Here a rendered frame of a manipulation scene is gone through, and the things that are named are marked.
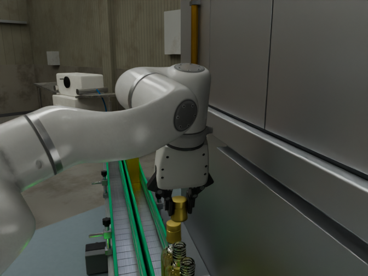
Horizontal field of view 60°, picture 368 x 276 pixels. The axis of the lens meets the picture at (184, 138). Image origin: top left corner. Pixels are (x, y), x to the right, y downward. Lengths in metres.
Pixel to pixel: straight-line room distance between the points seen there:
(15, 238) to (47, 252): 1.12
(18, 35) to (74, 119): 9.05
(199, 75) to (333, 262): 0.31
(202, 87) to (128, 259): 0.76
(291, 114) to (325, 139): 0.09
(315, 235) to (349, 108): 0.17
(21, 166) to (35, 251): 1.14
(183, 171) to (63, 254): 0.95
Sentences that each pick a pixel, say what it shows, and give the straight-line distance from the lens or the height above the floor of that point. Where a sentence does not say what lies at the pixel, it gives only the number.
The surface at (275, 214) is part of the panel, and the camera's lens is 0.55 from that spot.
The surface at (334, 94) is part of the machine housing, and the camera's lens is 0.46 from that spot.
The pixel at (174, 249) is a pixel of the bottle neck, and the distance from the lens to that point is 0.71.
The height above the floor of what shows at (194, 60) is 1.52.
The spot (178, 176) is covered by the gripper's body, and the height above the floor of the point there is 1.32.
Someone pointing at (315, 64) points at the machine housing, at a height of 1.52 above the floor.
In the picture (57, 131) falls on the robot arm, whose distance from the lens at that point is 0.40.
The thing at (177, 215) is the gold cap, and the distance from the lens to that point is 0.66.
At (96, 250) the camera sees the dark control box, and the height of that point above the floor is 0.83.
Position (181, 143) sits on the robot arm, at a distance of 0.54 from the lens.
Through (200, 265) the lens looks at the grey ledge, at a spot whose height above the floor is 0.88.
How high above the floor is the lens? 1.54
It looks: 15 degrees down
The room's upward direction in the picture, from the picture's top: straight up
